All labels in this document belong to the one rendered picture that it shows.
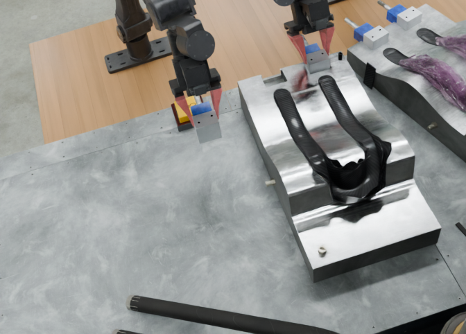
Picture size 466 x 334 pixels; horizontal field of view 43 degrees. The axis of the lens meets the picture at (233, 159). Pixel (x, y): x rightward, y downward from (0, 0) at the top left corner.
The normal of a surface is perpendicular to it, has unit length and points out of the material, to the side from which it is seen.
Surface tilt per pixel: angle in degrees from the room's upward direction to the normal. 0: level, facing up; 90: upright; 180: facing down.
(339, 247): 0
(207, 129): 92
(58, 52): 0
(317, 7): 61
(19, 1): 0
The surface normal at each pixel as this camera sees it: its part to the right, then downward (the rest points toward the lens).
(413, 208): -0.13, -0.61
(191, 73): 0.19, 0.39
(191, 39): 0.41, 0.31
